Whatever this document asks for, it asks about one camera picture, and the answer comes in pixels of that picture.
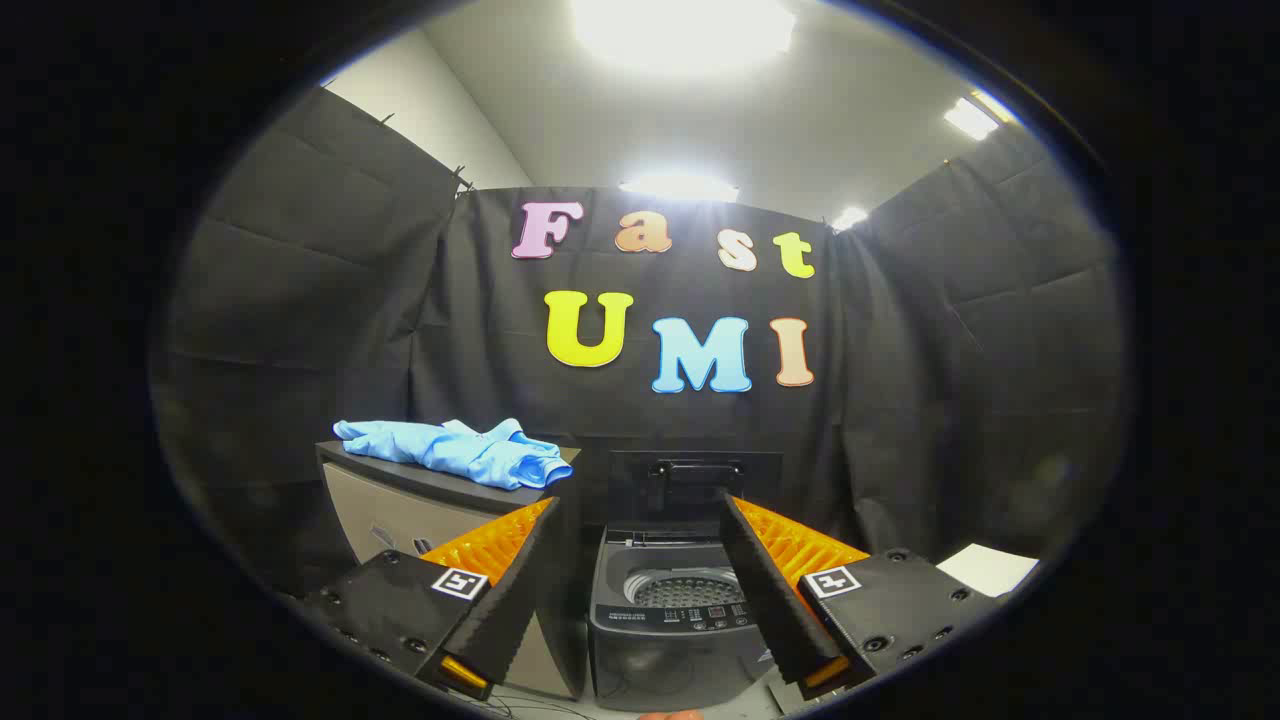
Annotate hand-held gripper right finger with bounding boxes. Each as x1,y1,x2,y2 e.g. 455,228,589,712
720,490,1001,701

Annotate grey cabinet with dark top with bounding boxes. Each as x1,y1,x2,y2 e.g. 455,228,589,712
316,440,588,701

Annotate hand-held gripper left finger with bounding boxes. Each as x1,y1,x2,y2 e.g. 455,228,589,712
303,497,563,701

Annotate light blue polo shirt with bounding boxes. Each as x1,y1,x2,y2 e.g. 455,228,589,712
333,418,574,491

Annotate dark glass washing machine lid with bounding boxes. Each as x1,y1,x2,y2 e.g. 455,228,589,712
608,450,784,531

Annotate large round ceiling light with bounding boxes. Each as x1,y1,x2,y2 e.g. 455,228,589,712
570,0,798,73

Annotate thin black floor cables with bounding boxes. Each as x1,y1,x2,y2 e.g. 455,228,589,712
470,690,601,720

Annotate grey washing machine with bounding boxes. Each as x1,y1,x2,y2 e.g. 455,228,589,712
587,450,796,713

